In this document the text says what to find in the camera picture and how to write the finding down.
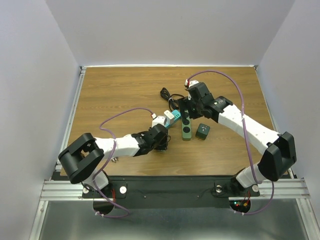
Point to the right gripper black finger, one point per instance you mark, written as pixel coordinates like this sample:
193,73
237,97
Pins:
193,113
183,108

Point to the green power strip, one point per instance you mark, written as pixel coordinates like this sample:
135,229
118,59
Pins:
186,129

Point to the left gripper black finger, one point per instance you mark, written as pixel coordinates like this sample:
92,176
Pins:
160,148
166,141

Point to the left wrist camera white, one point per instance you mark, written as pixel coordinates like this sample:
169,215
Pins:
158,120

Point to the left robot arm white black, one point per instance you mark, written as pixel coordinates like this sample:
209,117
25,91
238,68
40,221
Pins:
81,158

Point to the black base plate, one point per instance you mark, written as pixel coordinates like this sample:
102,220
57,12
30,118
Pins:
190,191

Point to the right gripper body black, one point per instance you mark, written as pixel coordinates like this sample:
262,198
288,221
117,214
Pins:
196,105

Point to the blue usb socket strip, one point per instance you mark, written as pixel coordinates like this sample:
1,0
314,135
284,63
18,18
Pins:
177,117

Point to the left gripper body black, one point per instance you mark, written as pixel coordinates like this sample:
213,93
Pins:
162,142

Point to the dark green cube adapter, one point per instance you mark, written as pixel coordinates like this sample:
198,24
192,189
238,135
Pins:
202,131

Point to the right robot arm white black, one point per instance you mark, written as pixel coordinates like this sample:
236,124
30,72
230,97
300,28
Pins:
278,150

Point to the white charger plug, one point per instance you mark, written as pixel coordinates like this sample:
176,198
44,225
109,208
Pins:
170,117

